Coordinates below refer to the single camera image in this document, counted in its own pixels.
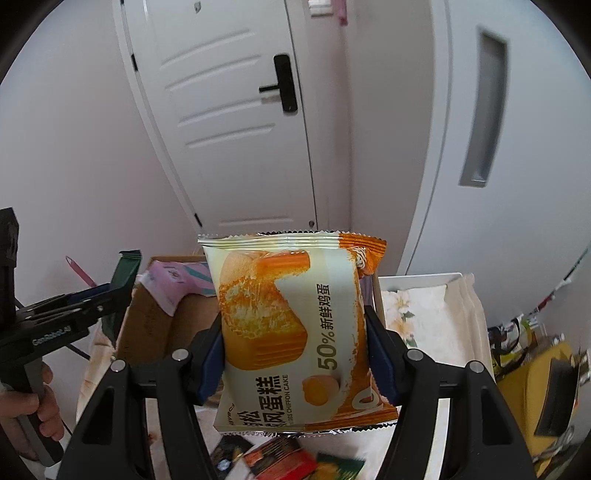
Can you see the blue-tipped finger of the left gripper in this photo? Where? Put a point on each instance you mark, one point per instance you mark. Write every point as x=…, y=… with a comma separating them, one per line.
x=115, y=296

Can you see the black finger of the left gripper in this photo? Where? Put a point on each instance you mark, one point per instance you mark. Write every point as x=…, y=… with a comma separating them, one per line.
x=92, y=313

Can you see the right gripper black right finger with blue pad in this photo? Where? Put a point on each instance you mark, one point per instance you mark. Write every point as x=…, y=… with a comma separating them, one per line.
x=483, y=439

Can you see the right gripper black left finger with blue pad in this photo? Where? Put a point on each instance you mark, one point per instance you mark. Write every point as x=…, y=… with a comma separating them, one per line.
x=111, y=438

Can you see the dark green cracker packet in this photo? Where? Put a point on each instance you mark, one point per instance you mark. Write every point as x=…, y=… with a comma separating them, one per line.
x=331, y=467

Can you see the red black snack packet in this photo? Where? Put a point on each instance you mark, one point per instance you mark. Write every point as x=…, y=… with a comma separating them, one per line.
x=282, y=458

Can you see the orange chiffon cake packet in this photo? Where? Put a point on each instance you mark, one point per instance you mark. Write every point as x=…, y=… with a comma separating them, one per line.
x=294, y=332

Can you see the person's left hand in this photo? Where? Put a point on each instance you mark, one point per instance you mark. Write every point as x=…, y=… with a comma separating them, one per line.
x=15, y=404

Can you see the cardboard box pink lining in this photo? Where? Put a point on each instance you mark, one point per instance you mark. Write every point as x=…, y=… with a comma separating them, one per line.
x=174, y=299

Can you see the yellow stool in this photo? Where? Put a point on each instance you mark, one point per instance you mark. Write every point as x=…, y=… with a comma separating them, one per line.
x=543, y=393

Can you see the white panel door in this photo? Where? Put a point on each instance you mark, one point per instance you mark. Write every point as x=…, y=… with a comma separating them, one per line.
x=236, y=162

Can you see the white sliding wardrobe door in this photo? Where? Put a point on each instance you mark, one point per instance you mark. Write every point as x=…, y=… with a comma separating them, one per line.
x=521, y=234

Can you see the pink handled tool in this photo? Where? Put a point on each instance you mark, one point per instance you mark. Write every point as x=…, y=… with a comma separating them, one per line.
x=80, y=272

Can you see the black door handle lock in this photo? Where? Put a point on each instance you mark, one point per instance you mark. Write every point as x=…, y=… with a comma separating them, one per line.
x=284, y=84

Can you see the white wall switch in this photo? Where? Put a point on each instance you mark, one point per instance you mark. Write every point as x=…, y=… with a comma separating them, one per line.
x=319, y=8

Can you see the grey recessed door handle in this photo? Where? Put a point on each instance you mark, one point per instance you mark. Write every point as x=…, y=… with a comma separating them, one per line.
x=489, y=110

